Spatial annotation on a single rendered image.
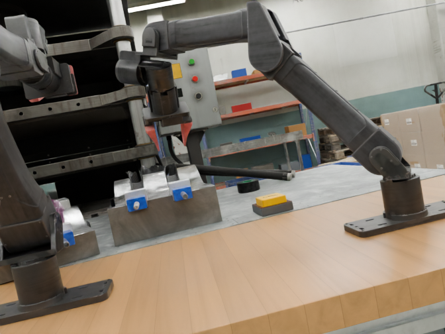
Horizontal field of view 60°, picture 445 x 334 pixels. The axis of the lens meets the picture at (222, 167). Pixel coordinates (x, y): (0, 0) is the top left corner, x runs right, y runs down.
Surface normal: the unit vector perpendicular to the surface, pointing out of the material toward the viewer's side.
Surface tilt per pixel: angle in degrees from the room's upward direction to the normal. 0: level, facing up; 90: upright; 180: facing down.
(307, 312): 90
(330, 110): 92
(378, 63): 90
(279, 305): 0
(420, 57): 90
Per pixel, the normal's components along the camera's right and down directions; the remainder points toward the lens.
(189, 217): 0.20, 0.03
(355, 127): -0.55, -0.04
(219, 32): -0.45, 0.20
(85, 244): 0.47, -0.04
